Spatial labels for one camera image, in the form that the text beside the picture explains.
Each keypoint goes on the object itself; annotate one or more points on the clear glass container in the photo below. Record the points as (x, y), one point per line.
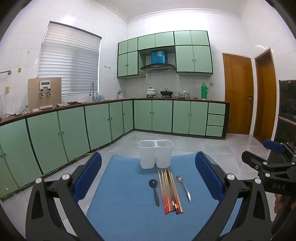
(2, 106)

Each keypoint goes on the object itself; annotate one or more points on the metal towel rail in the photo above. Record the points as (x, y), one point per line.
(5, 72)

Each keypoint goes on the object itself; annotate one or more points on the white cooking pot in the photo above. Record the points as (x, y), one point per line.
(150, 92)

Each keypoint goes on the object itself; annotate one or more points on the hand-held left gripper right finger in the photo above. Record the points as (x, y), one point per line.
(208, 178)

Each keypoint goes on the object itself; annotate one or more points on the brown wooden board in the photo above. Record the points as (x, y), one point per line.
(33, 97)

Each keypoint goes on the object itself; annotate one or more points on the row of mixed chopsticks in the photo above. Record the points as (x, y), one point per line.
(170, 194)

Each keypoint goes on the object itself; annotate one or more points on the green wall cabinets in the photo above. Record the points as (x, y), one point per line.
(201, 58)

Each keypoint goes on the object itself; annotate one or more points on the green cabinet drawer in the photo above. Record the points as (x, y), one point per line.
(214, 130)
(216, 108)
(215, 119)

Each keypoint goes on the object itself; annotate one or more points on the metal spoon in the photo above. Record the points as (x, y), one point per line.
(180, 178)

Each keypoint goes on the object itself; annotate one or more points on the black plastic spoon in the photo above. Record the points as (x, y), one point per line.
(153, 183)

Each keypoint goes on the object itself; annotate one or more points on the plain wooden door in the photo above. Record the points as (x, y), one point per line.
(266, 97)

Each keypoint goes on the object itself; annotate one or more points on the white power strip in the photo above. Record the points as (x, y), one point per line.
(42, 107)

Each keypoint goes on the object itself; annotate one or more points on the white window blind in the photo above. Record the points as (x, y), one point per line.
(69, 58)

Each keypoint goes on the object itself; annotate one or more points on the steel kitchen faucet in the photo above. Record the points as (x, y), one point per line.
(92, 91)

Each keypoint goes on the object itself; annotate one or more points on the dark glass cabinet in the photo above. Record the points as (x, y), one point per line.
(286, 104)

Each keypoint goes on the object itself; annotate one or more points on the range hood with blue film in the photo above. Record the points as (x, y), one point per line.
(159, 56)

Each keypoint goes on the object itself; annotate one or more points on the blue felt mat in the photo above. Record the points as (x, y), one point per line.
(129, 197)

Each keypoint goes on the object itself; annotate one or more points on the green base cabinets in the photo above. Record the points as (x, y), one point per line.
(46, 134)

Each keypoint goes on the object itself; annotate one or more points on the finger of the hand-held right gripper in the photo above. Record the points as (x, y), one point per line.
(274, 145)
(251, 158)

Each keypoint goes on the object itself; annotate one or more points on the steel kettle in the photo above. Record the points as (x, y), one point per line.
(120, 95)

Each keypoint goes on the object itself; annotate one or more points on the green thermos flask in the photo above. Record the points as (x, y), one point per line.
(204, 92)

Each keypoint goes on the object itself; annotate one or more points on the person's right hand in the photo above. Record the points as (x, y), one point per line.
(280, 202)

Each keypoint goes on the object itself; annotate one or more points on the clear storage jar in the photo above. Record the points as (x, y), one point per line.
(186, 95)

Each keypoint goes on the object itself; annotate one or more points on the black wok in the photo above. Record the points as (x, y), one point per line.
(166, 93)

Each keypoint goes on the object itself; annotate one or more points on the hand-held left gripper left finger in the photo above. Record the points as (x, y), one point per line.
(89, 176)

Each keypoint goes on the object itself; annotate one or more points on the white two-compartment utensil holder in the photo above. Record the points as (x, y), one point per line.
(148, 155)

